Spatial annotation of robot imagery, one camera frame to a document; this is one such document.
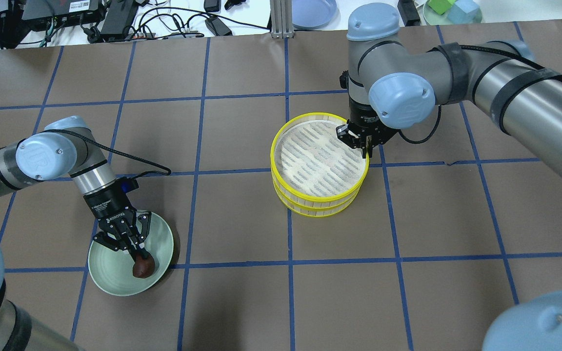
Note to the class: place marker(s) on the blue plate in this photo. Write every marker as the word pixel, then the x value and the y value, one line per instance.
pixel 312 14

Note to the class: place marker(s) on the black power adapter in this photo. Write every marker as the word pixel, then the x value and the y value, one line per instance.
pixel 217 27

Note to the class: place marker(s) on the blue foam block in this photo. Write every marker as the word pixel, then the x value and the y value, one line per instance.
pixel 463 12

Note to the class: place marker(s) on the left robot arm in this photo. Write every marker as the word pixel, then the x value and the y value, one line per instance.
pixel 67 146

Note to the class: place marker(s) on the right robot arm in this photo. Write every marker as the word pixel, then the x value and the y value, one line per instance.
pixel 391 90

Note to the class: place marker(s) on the light green plate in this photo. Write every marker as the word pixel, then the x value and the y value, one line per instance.
pixel 112 271

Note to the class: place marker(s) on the green foam block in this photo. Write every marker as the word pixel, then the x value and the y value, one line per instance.
pixel 440 6

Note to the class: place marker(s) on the brown bun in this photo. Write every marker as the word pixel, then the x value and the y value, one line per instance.
pixel 143 267

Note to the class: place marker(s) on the aluminium frame post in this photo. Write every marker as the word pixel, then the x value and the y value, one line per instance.
pixel 281 19

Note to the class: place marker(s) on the yellow steamer layer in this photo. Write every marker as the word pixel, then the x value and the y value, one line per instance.
pixel 309 208
pixel 309 161

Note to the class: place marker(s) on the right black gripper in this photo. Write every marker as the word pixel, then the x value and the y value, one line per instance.
pixel 362 119

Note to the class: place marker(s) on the green plate with blocks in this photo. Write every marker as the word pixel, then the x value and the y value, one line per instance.
pixel 434 19

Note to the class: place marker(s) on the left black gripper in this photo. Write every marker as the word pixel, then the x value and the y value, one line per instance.
pixel 106 207

